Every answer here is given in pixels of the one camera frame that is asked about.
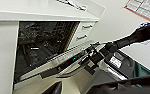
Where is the blue recycling bin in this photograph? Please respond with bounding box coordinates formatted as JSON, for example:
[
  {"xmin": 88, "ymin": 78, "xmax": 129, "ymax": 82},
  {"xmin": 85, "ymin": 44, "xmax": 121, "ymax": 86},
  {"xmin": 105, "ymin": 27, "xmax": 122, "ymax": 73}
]
[{"xmin": 133, "ymin": 60, "xmax": 150, "ymax": 77}]

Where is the white three-drawer unit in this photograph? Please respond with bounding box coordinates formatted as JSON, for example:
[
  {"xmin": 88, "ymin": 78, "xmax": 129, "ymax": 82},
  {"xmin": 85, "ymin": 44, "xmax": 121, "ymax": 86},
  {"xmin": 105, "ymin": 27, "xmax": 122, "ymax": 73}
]
[{"xmin": 68, "ymin": 20, "xmax": 99, "ymax": 48}]

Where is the large printed notice poster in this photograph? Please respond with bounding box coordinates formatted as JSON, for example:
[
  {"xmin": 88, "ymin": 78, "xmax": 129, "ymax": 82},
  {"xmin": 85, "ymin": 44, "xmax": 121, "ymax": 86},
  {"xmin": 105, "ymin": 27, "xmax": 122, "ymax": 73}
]
[{"xmin": 123, "ymin": 0, "xmax": 150, "ymax": 22}]

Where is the white two-door sink cabinet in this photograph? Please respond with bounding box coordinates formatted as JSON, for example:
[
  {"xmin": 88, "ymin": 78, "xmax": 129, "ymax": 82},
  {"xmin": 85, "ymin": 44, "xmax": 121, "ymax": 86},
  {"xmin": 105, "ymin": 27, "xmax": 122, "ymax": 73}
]
[{"xmin": 0, "ymin": 19, "xmax": 21, "ymax": 94}]

